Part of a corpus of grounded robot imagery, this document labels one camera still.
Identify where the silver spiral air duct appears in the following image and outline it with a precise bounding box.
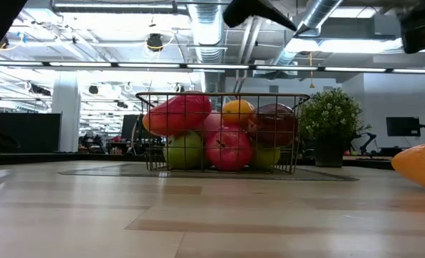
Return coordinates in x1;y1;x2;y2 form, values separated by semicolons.
269;0;344;69

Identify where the black aluminium table frame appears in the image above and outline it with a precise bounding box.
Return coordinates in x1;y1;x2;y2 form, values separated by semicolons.
0;152;394;170

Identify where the pink peach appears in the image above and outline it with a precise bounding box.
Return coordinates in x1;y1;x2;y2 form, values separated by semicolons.
194;109;231;143

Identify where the black office partition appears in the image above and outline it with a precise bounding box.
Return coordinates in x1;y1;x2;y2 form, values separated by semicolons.
0;111;62;154

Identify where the light green apple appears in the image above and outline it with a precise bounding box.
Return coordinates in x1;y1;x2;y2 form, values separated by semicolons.
163;130;208;171

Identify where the yellow hanging cord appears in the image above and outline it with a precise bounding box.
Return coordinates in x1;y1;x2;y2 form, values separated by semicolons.
307;52;315;90

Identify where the white building pillar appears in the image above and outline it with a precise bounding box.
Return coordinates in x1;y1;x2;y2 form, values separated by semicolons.
52;71;81;153

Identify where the silver ribbed air duct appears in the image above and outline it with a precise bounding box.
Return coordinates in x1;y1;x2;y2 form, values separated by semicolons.
186;3;231;94

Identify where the wire produce basket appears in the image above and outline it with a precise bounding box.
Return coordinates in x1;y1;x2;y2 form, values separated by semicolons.
135;92;311;176

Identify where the small potted green plant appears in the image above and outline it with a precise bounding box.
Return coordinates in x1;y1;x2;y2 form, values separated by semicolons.
297;87;373;168

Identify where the yellow-green pear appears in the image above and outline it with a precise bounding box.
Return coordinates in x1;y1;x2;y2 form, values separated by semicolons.
249;143;282;171

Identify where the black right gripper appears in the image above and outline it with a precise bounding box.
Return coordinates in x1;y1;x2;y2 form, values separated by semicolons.
400;3;425;54

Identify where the black computer monitor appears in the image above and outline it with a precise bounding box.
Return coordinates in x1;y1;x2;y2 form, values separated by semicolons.
386;116;421;138

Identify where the dark red apple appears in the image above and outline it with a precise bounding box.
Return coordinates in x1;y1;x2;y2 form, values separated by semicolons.
247;102;299;148

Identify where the dark standing screen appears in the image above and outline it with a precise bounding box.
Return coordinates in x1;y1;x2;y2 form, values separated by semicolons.
121;114;143;140

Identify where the yellow mango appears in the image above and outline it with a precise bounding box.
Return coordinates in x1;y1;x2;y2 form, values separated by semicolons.
221;99;256;128

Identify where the orange-yellow mango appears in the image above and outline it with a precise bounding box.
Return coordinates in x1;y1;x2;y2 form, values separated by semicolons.
391;142;425;194

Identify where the grey dark-bordered baking mat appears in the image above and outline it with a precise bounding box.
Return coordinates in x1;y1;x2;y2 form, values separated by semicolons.
57;163;360;182

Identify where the red mango with orange end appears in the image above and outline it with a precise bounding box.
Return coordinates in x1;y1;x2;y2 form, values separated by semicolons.
142;91;213;138

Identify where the bright red apple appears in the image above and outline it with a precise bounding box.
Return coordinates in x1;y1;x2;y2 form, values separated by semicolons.
204;125;254;172

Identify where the long linear ceiling light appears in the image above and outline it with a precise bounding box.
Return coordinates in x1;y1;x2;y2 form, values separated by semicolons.
0;59;425;75

